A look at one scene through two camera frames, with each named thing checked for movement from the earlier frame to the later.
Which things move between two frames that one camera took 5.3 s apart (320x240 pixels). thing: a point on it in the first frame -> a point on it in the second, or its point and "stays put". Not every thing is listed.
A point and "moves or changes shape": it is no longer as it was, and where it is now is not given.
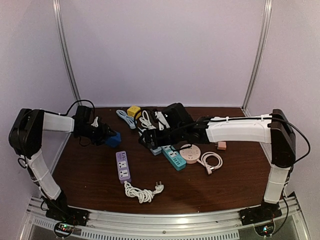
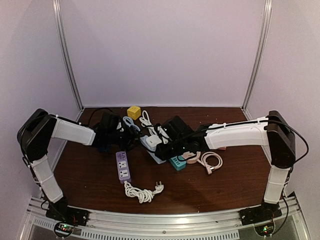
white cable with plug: [142, 195] stays put
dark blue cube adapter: [114, 141] moves or changes shape
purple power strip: [123, 168] stays put
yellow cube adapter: [132, 110] stays put
